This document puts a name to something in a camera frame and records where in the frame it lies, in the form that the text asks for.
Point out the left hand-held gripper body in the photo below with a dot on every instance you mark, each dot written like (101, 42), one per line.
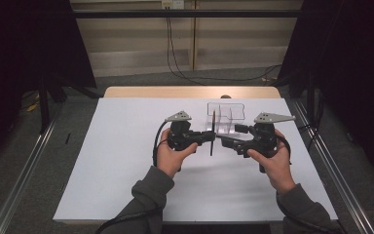
(180, 136)

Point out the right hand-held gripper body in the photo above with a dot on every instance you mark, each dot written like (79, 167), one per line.
(263, 136)

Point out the clear acrylic pen holder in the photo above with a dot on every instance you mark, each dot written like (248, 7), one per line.
(224, 122)

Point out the person's left hand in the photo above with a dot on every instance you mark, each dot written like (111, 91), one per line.
(172, 159)

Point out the person's right hand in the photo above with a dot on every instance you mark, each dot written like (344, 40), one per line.
(277, 169)

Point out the small dark round object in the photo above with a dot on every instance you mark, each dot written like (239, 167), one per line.
(225, 96)

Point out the wooden table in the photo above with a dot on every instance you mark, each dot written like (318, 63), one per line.
(175, 92)

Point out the white table cover sheet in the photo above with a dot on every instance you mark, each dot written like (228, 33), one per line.
(110, 162)

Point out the small black stick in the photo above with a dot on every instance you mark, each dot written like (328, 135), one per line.
(67, 138)

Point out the black curtain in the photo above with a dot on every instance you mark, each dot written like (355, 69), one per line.
(26, 42)
(354, 65)

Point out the yellow item on floor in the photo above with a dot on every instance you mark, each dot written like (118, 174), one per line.
(32, 106)

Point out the black stand post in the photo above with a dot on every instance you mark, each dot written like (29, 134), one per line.
(310, 104)
(44, 107)

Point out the metal floor rail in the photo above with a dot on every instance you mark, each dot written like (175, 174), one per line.
(22, 182)
(347, 191)

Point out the black horizontal frame bar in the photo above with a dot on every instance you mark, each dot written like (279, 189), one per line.
(175, 13)

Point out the white wall power outlet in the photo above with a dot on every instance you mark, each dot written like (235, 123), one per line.
(172, 4)

